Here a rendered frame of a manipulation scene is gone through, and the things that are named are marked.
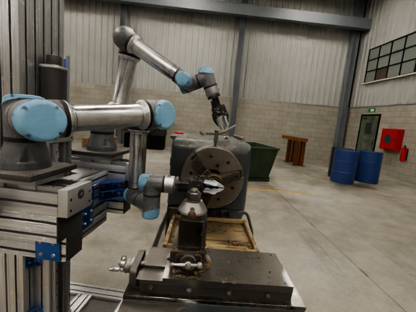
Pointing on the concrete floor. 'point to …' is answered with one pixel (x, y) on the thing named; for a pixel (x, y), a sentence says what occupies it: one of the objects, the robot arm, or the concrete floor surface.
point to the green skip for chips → (261, 161)
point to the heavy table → (295, 150)
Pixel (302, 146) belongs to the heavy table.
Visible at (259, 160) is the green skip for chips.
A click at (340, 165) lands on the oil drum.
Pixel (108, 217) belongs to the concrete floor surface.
